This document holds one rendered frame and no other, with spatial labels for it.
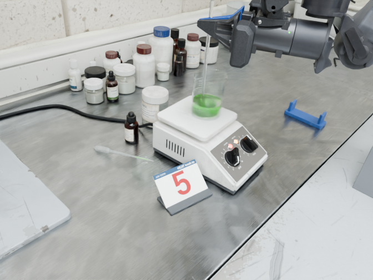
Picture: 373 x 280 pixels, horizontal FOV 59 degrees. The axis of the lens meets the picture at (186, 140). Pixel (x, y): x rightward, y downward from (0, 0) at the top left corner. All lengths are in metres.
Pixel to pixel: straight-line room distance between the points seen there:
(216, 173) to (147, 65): 0.42
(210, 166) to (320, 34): 0.28
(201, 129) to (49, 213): 0.29
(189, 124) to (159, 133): 0.07
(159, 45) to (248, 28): 0.53
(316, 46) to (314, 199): 0.27
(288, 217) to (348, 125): 0.39
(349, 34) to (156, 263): 0.42
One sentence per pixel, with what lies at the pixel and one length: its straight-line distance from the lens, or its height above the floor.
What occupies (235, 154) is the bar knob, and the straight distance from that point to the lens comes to 0.59.
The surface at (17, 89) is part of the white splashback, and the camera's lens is 0.90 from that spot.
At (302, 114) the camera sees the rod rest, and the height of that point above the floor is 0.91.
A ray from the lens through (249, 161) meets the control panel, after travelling 0.63.
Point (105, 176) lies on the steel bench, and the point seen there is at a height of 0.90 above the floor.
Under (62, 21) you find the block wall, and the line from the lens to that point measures 0.96.
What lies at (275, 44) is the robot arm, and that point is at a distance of 0.55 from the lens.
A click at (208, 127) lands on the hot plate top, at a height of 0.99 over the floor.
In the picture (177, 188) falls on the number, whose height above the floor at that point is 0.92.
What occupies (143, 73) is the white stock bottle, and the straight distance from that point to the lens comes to 0.91.
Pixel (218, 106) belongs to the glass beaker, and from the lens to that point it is 0.62.
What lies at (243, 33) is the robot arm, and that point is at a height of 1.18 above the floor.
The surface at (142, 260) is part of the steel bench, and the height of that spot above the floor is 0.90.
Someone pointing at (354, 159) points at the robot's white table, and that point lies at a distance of 0.80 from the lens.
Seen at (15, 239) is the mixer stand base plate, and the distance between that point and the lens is 0.55.
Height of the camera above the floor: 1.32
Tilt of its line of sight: 35 degrees down
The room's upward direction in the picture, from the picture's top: 5 degrees clockwise
